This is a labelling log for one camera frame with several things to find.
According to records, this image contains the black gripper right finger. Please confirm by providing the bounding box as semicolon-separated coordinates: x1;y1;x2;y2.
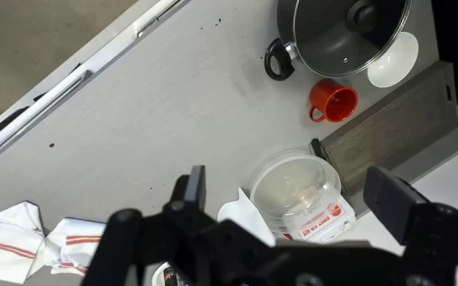
363;167;428;245

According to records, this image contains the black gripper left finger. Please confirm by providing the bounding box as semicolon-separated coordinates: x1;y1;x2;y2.
172;166;207;210

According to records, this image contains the black cooking pot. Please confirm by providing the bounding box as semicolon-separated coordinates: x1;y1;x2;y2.
264;0;412;82

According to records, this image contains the clear plastic container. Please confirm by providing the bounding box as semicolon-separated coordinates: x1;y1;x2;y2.
250;152;357;244

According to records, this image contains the red mug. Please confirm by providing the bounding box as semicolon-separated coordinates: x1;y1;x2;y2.
309;80;358;123

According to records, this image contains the white bowl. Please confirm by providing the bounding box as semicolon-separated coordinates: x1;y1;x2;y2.
368;32;420;90

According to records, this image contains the white red-striped towel right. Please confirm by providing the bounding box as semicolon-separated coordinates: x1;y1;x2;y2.
31;218;105;277

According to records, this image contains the white red-striped towel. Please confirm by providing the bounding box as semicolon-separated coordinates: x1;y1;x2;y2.
0;202;45;285
31;218;105;277

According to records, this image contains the white red-striped towel left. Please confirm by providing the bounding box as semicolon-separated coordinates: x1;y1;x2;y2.
0;202;45;285

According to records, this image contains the grey metal backsplash bracket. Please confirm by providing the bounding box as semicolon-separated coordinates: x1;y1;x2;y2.
310;61;458;217

